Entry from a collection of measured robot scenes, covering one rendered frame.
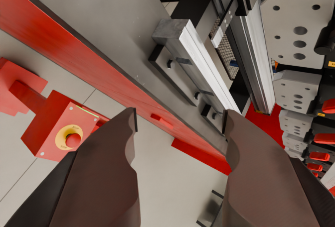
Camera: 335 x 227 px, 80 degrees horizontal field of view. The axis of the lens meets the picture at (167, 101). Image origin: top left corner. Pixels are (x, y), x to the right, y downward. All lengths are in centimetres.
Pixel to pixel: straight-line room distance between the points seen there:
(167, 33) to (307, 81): 32
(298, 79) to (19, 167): 145
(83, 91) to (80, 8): 107
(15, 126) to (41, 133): 80
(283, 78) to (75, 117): 50
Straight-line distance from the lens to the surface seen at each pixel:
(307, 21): 32
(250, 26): 84
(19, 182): 158
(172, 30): 53
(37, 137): 62
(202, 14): 74
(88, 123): 62
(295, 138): 82
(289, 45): 36
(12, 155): 148
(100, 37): 47
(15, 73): 121
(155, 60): 54
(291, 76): 46
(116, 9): 50
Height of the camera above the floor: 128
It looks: 38 degrees down
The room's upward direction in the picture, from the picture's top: 109 degrees clockwise
